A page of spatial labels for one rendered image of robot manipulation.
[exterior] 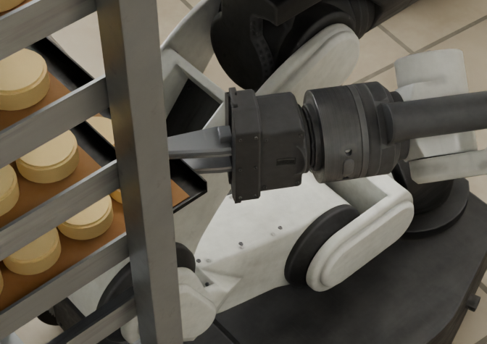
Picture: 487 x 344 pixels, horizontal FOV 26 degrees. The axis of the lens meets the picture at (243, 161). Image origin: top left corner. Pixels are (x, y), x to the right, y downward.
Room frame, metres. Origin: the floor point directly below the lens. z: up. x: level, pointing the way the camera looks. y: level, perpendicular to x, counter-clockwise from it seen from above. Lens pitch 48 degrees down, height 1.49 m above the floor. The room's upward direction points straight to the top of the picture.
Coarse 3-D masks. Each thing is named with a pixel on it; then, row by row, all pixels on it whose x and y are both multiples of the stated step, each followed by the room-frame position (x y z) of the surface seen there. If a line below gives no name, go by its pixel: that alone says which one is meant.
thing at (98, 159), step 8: (72, 128) 0.61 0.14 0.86; (80, 128) 0.61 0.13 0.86; (88, 128) 0.60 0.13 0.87; (80, 136) 0.60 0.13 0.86; (88, 136) 0.60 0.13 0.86; (96, 136) 0.59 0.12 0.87; (80, 144) 0.59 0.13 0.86; (88, 144) 0.59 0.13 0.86; (96, 144) 0.59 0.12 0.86; (104, 144) 0.58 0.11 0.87; (88, 152) 0.58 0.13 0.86; (96, 152) 0.58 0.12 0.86; (104, 152) 0.58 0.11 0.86; (112, 152) 0.57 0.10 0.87; (96, 160) 0.57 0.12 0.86; (104, 160) 0.57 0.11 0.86; (112, 160) 0.57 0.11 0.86
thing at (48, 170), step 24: (48, 144) 0.57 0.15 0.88; (72, 144) 0.57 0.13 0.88; (24, 168) 0.55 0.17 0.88; (48, 168) 0.55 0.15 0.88; (72, 168) 0.56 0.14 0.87; (96, 168) 0.56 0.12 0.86; (0, 192) 0.52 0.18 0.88; (24, 192) 0.54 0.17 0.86; (48, 192) 0.54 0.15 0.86; (0, 216) 0.51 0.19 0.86
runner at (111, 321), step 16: (128, 288) 0.58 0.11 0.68; (112, 304) 0.56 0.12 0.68; (128, 304) 0.54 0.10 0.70; (80, 320) 0.54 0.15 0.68; (96, 320) 0.52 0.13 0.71; (112, 320) 0.53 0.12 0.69; (128, 320) 0.54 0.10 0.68; (64, 336) 0.52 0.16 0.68; (80, 336) 0.51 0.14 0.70; (96, 336) 0.52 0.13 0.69
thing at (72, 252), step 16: (176, 192) 0.61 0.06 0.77; (112, 208) 0.60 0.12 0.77; (112, 224) 0.58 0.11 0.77; (64, 240) 0.56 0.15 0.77; (80, 240) 0.56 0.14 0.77; (96, 240) 0.56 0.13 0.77; (64, 256) 0.54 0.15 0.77; (80, 256) 0.54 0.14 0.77; (48, 272) 0.53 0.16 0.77; (16, 288) 0.51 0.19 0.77; (32, 288) 0.51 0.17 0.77; (0, 304) 0.49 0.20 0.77
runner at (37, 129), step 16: (96, 80) 0.54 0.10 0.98; (64, 96) 0.53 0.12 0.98; (80, 96) 0.53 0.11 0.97; (96, 96) 0.54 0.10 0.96; (48, 112) 0.52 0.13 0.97; (64, 112) 0.52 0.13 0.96; (80, 112) 0.53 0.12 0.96; (96, 112) 0.54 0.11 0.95; (16, 128) 0.50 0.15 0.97; (32, 128) 0.51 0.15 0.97; (48, 128) 0.51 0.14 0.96; (64, 128) 0.52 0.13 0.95; (0, 144) 0.49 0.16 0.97; (16, 144) 0.50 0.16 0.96; (32, 144) 0.50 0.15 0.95; (0, 160) 0.49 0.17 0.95
